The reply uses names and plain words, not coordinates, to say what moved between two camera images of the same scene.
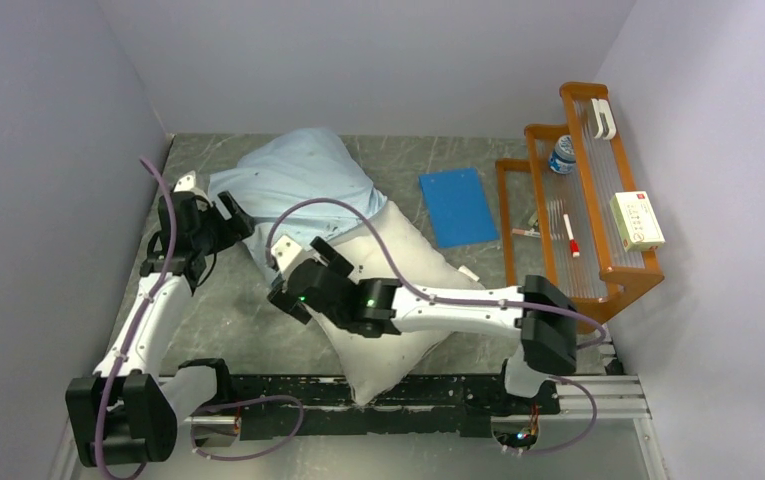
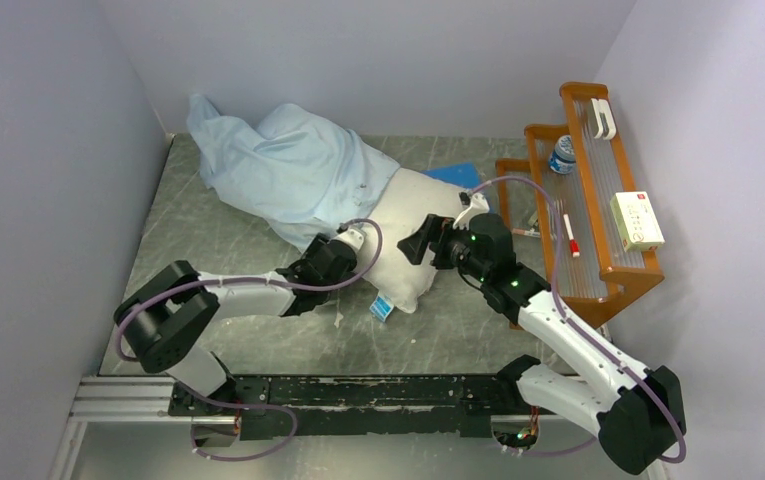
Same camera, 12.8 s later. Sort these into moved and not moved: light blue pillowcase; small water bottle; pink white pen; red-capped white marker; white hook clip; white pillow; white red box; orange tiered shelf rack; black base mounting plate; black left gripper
Moved: black left gripper; white pillow; light blue pillowcase
Not moved: orange tiered shelf rack; black base mounting plate; pink white pen; white hook clip; white red box; red-capped white marker; small water bottle
